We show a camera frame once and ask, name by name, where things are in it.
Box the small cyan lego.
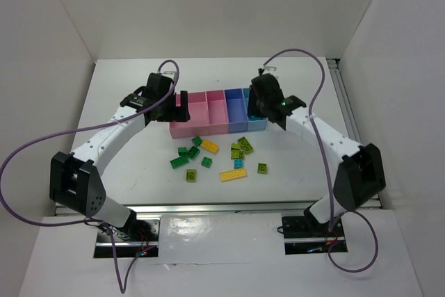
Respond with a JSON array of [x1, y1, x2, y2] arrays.
[[234, 159, 244, 169]]

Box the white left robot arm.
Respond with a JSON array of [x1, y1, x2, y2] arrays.
[[49, 73, 191, 235]]

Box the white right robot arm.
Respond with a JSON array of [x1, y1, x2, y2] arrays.
[[248, 74, 386, 225]]

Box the large pink bin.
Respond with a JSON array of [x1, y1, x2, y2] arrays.
[[169, 92, 209, 138]]

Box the light blue bin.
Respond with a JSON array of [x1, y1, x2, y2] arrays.
[[242, 87, 268, 132]]

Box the dark green square lego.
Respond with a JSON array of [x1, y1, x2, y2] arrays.
[[192, 136, 202, 147]]

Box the dark blue bin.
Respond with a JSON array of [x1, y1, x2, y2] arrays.
[[225, 88, 248, 134]]

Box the small pink bin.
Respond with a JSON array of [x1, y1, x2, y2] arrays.
[[206, 90, 229, 135]]

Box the small dark green lego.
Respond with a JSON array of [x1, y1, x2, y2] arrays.
[[178, 147, 187, 156]]

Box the yellow short lego brick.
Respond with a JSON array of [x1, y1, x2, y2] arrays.
[[200, 140, 219, 154]]

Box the dark green upturned lego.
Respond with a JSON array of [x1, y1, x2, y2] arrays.
[[186, 146, 200, 160]]

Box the dark green long lego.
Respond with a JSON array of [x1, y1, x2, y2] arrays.
[[170, 156, 189, 169]]

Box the lime long lego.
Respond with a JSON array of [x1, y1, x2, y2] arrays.
[[237, 137, 253, 154]]

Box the dark green lego right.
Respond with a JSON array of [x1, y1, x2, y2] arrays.
[[201, 156, 213, 168]]

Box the lime stacked lego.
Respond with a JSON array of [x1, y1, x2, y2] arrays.
[[230, 143, 245, 160]]

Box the yellow long lego plate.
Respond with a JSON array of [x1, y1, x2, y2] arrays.
[[219, 168, 248, 182]]

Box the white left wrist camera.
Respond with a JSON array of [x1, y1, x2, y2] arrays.
[[161, 71, 177, 81]]

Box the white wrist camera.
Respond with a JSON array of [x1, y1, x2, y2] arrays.
[[161, 71, 177, 81], [258, 65, 277, 75]]

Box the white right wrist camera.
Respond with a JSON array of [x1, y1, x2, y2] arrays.
[[258, 65, 277, 75]]

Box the aluminium right rail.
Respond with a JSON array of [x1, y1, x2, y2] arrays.
[[327, 58, 362, 143]]

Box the aluminium rail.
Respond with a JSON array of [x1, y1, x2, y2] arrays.
[[128, 201, 313, 214], [327, 58, 362, 143]]

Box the aluminium front rail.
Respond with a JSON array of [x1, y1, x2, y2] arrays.
[[128, 201, 313, 214]]

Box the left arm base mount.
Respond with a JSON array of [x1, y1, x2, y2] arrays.
[[93, 214, 161, 259]]

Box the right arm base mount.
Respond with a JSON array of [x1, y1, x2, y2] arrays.
[[276, 210, 348, 255]]

